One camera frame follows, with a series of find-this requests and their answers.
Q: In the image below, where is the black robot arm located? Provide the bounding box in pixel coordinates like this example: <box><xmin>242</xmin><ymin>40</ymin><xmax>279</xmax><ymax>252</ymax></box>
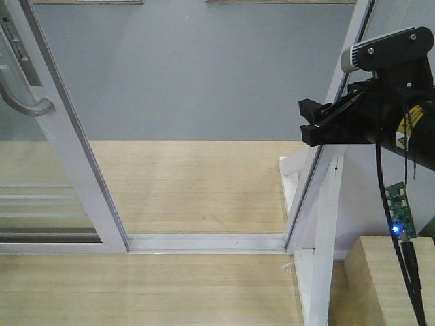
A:
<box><xmin>298</xmin><ymin>57</ymin><xmax>434</xmax><ymax>170</ymax></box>

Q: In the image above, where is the aluminium door floor track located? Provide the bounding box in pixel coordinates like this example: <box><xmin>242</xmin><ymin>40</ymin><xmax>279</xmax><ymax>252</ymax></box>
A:
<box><xmin>128</xmin><ymin>233</ymin><xmax>285</xmax><ymax>255</ymax></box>

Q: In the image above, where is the black cable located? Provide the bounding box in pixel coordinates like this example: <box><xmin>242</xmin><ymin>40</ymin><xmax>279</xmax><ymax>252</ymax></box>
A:
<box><xmin>375</xmin><ymin>86</ymin><xmax>428</xmax><ymax>326</ymax></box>

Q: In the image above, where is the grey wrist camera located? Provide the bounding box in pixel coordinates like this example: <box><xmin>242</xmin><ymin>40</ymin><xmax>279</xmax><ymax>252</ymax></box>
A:
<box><xmin>341</xmin><ymin>27</ymin><xmax>434</xmax><ymax>73</ymax></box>

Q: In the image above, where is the white support brace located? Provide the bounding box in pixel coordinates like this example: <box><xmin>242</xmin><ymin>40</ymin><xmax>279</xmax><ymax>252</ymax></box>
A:
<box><xmin>281</xmin><ymin>172</ymin><xmax>336</xmax><ymax>325</ymax></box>

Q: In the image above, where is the white door frame post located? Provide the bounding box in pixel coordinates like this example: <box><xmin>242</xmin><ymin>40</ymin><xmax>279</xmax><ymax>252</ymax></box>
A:
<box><xmin>281</xmin><ymin>0</ymin><xmax>378</xmax><ymax>255</ymax></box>

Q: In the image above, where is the white framed sliding glass door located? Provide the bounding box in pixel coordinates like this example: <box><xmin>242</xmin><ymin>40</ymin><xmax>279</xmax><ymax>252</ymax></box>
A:
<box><xmin>1</xmin><ymin>1</ymin><xmax>128</xmax><ymax>255</ymax></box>

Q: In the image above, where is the green circuit board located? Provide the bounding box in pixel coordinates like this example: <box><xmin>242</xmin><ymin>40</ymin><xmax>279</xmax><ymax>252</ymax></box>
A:
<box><xmin>385</xmin><ymin>182</ymin><xmax>417</xmax><ymax>241</ymax></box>

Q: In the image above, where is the light wooden block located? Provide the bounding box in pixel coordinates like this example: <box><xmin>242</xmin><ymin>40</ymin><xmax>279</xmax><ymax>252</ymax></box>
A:
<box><xmin>344</xmin><ymin>236</ymin><xmax>434</xmax><ymax>325</ymax></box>

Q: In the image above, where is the grey metal door handle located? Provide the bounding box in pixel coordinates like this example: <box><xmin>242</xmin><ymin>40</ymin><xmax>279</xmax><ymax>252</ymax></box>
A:
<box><xmin>1</xmin><ymin>29</ymin><xmax>54</xmax><ymax>117</ymax></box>

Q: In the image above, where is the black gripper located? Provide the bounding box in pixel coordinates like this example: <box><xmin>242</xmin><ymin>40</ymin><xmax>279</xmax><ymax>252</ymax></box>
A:
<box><xmin>298</xmin><ymin>56</ymin><xmax>434</xmax><ymax>147</ymax></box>

